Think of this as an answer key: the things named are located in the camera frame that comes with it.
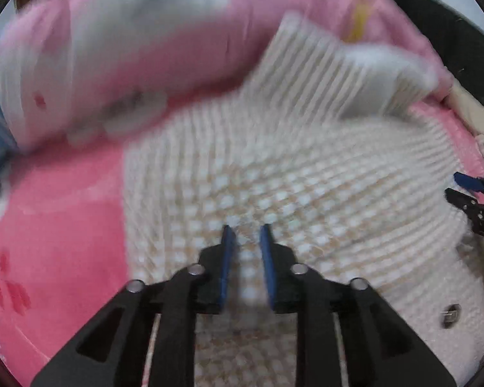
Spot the beige white houndstooth coat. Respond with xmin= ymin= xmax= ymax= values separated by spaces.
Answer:
xmin=124 ymin=15 xmax=484 ymax=386

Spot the cream fluffy garment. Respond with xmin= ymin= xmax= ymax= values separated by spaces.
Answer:
xmin=446 ymin=80 xmax=484 ymax=158

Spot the pink floral bed sheet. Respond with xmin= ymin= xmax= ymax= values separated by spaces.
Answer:
xmin=0 ymin=96 xmax=484 ymax=387

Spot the black bed headboard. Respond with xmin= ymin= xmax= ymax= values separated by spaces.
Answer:
xmin=393 ymin=0 xmax=484 ymax=105

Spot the pink cartoon quilt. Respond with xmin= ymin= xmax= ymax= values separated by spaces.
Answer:
xmin=0 ymin=0 xmax=451 ymax=167

